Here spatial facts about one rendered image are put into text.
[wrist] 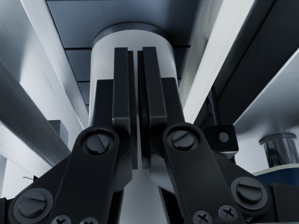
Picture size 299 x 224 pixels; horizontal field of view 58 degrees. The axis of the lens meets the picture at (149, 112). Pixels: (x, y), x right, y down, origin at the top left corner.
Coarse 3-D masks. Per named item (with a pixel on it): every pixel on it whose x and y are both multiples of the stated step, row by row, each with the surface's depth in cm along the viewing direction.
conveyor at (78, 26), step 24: (48, 0) 13; (72, 0) 13; (96, 0) 13; (120, 0) 13; (144, 0) 14; (168, 0) 14; (192, 0) 14; (72, 24) 15; (96, 24) 15; (168, 24) 15; (192, 24) 15; (72, 48) 17
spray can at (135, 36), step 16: (112, 32) 15; (128, 32) 14; (144, 32) 15; (160, 32) 15; (96, 48) 15; (112, 48) 14; (128, 48) 14; (160, 48) 15; (96, 64) 15; (112, 64) 14; (160, 64) 14; (96, 80) 14; (176, 80) 15; (144, 176) 11; (128, 192) 11; (144, 192) 11; (128, 208) 11; (144, 208) 11; (160, 208) 11
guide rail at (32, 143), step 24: (0, 72) 6; (0, 96) 6; (24, 96) 7; (0, 120) 6; (24, 120) 7; (0, 144) 7; (24, 144) 8; (48, 144) 9; (24, 168) 10; (48, 168) 10
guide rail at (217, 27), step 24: (216, 0) 10; (240, 0) 9; (216, 24) 10; (240, 24) 10; (192, 48) 14; (216, 48) 12; (192, 72) 14; (216, 72) 14; (192, 96) 16; (192, 120) 19
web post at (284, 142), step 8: (272, 136) 34; (280, 136) 34; (288, 136) 34; (264, 144) 36; (272, 144) 34; (280, 144) 34; (288, 144) 34; (272, 152) 34; (280, 152) 33; (288, 152) 33; (296, 152) 34; (272, 160) 34; (280, 160) 33; (288, 160) 33; (296, 160) 33
